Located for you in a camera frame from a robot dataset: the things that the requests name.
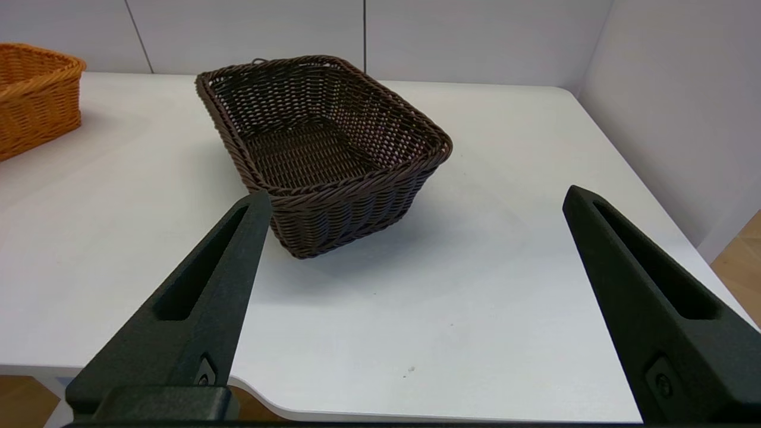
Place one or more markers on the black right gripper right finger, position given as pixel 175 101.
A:
pixel 684 356

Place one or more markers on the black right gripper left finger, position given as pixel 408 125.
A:
pixel 196 309

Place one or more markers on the dark brown wicker basket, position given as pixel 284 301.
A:
pixel 333 220

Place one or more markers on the orange wicker basket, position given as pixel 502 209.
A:
pixel 35 113

